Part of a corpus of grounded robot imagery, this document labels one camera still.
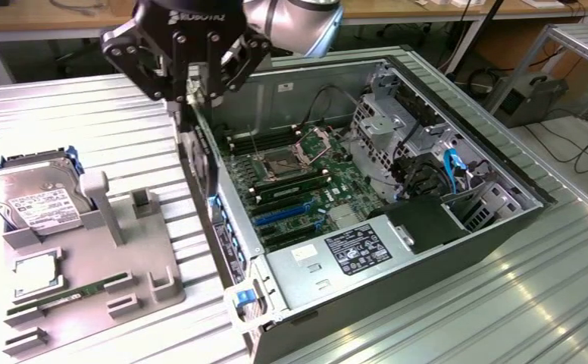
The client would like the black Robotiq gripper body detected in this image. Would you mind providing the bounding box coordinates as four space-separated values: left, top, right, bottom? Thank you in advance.
131 0 247 39

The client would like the black graphics card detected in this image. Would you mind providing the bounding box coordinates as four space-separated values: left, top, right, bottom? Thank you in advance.
173 63 223 218

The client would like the thin metal locking lever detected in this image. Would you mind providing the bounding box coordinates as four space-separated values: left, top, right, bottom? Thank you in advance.
249 127 263 157

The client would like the metal socket cover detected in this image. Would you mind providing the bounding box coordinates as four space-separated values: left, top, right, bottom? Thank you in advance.
291 126 341 153

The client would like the CPU socket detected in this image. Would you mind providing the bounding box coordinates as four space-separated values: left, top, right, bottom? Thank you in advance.
255 146 315 180

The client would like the metal drive cage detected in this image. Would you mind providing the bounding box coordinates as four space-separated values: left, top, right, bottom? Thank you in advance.
350 62 457 162

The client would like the installed green RAM stick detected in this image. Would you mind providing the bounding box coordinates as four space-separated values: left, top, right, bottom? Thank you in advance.
251 177 333 201

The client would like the long wooden desk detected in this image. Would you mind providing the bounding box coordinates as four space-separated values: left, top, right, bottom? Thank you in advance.
341 0 588 52

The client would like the green motherboard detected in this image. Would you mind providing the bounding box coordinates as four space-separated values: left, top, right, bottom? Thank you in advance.
218 124 377 254

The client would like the hard disk with blue caddy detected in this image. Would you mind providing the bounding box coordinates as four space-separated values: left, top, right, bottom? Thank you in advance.
0 145 95 237

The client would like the blue expansion slot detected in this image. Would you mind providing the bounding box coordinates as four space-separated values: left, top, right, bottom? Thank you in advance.
251 202 315 225

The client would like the silver chipset heatsink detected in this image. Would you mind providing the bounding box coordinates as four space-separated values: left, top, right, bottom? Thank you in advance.
327 206 365 224

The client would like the grey parts rack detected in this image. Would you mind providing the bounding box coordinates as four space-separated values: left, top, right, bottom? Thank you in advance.
2 170 189 353

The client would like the black plastic shroud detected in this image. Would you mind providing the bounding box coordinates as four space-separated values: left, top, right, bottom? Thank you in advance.
367 199 465 256

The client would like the grey box device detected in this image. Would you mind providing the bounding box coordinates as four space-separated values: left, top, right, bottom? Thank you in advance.
494 73 572 129

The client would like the grey power supply unit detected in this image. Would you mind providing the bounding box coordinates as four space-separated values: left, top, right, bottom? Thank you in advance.
265 221 417 311

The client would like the silver CPU chip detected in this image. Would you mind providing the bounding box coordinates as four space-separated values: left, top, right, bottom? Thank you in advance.
11 259 58 297

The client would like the metal disk bay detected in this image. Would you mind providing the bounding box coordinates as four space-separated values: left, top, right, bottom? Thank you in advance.
438 180 528 233

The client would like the loose green RAM stick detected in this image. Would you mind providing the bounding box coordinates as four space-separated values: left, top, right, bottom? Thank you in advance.
6 279 129 312

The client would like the blue case latch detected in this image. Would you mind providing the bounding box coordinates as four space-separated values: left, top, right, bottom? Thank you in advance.
231 289 255 307

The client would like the metal slat side table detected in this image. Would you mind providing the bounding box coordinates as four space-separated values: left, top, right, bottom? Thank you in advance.
524 24 588 117

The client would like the open black PC case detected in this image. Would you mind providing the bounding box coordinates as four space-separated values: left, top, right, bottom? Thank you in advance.
173 52 561 364

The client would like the black looped wire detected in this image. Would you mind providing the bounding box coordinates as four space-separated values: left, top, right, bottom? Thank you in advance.
309 84 361 127

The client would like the wooden desk with white frame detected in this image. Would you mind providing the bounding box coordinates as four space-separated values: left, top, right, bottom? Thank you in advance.
0 0 141 86

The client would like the blue data wire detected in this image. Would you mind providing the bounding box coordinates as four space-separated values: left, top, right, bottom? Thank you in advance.
441 149 470 195

